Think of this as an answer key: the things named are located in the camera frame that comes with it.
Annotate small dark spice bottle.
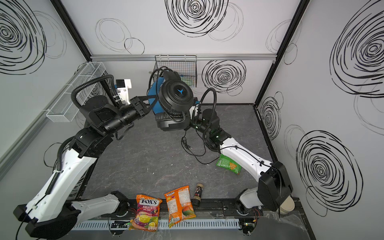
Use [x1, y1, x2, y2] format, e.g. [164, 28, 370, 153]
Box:
[192, 183, 204, 207]

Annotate aluminium wall rail left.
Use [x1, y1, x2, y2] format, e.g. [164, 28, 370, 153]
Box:
[0, 61, 91, 181]

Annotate orange snack bag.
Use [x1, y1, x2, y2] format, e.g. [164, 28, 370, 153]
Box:
[164, 186, 196, 228]

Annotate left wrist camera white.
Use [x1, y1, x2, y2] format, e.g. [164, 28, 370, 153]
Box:
[116, 79, 132, 105]

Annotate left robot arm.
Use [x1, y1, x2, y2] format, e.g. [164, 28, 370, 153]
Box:
[14, 75, 158, 240]

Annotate black wire basket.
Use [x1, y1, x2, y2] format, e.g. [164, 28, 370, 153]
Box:
[154, 55, 198, 79]

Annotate aluminium wall rail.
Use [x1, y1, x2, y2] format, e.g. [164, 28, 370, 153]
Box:
[0, 61, 91, 181]
[91, 53, 277, 62]

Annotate aluminium wall rail back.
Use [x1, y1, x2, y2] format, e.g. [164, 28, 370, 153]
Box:
[91, 53, 277, 62]

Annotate black and blue headphones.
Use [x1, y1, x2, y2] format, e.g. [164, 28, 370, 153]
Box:
[147, 67, 197, 132]

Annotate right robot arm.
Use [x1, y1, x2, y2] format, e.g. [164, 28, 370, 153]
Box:
[190, 88, 293, 213]

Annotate green snack bag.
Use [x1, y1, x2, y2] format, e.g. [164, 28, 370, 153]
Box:
[216, 154, 242, 175]

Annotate Fox's fruits candy bag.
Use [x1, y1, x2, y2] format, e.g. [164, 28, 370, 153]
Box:
[129, 195, 163, 232]

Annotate green item in basket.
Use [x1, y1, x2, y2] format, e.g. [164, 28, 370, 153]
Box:
[181, 76, 197, 88]

